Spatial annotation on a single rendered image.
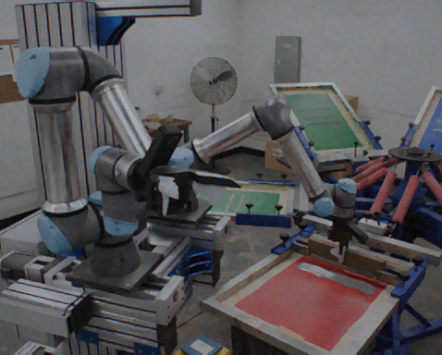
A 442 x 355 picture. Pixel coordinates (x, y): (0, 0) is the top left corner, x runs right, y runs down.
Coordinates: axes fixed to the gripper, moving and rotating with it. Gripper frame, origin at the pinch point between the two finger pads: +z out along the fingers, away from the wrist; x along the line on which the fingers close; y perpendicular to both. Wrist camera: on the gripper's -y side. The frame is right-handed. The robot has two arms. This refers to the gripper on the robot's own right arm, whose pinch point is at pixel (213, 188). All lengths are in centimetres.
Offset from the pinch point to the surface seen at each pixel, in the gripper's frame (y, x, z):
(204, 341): 66, -41, -37
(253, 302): 63, -71, -41
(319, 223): 46, -134, -54
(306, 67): -50, -499, -315
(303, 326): 63, -71, -18
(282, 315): 63, -71, -28
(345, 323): 61, -83, -9
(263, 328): 62, -57, -25
